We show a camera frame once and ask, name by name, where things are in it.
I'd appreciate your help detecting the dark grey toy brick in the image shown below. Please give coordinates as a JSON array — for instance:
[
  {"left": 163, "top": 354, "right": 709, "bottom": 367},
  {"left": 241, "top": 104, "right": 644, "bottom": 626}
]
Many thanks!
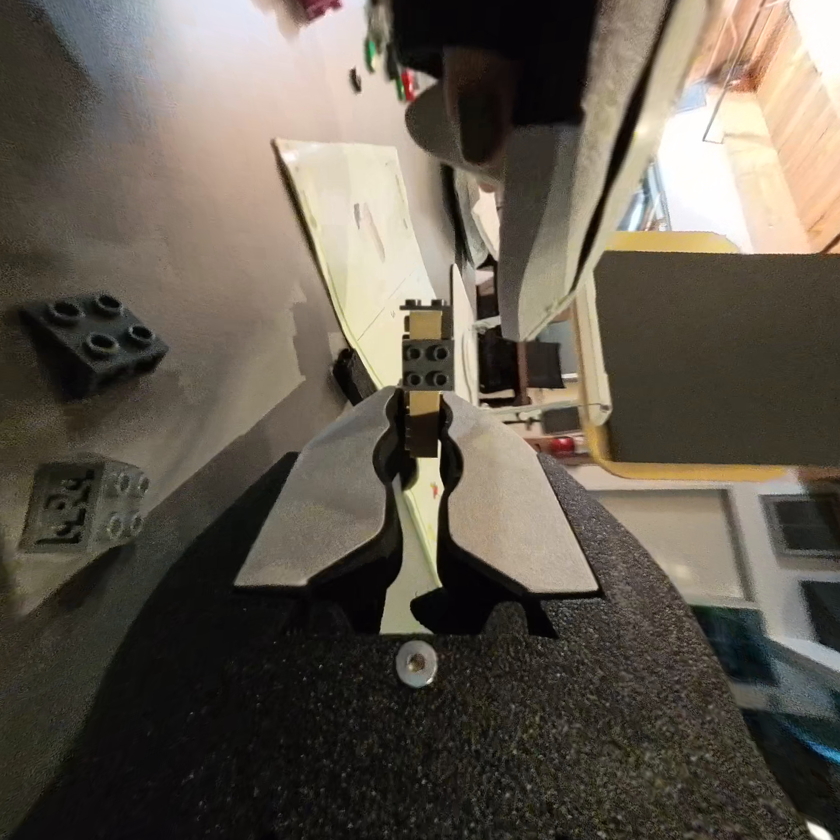
[{"left": 18, "top": 293, "right": 169, "bottom": 403}]

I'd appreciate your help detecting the brick instruction booklet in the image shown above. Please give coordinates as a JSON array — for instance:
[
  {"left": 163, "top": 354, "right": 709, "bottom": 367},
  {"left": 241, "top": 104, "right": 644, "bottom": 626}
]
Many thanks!
[{"left": 271, "top": 136, "right": 476, "bottom": 634}]

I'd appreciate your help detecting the light grey toy brick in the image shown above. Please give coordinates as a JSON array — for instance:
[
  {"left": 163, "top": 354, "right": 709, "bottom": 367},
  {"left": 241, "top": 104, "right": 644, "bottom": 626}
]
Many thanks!
[{"left": 18, "top": 459, "right": 152, "bottom": 553}]

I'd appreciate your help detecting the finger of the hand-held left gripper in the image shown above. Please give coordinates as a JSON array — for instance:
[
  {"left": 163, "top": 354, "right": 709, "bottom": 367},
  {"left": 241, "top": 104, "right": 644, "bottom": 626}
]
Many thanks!
[
  {"left": 525, "top": 0, "right": 714, "bottom": 339},
  {"left": 403, "top": 0, "right": 672, "bottom": 343}
]

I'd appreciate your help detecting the white rounded board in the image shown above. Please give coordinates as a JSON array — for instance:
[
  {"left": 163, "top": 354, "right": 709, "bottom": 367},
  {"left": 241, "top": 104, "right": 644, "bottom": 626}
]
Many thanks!
[{"left": 448, "top": 262, "right": 478, "bottom": 403}]

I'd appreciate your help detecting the yellow framed black board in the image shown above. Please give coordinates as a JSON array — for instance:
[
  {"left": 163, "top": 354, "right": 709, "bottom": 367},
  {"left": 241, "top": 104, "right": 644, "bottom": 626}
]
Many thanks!
[{"left": 576, "top": 231, "right": 840, "bottom": 483}]

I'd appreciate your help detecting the grey and tan brick assembly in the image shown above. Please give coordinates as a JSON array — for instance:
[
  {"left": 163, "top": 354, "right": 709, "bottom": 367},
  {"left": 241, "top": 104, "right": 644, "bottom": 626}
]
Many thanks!
[{"left": 399, "top": 297, "right": 455, "bottom": 458}]

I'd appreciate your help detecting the person's left hand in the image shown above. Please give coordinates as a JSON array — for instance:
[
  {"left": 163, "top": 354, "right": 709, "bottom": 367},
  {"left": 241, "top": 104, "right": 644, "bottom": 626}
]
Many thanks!
[{"left": 392, "top": 0, "right": 595, "bottom": 165}]

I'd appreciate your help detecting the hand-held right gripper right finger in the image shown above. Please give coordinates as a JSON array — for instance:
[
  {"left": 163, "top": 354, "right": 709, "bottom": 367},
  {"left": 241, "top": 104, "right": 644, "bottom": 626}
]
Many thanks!
[{"left": 436, "top": 392, "right": 601, "bottom": 598}]

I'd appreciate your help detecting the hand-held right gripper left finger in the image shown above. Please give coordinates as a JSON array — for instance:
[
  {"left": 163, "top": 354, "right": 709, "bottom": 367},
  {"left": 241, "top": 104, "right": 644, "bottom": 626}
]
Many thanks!
[{"left": 234, "top": 387, "right": 404, "bottom": 589}]

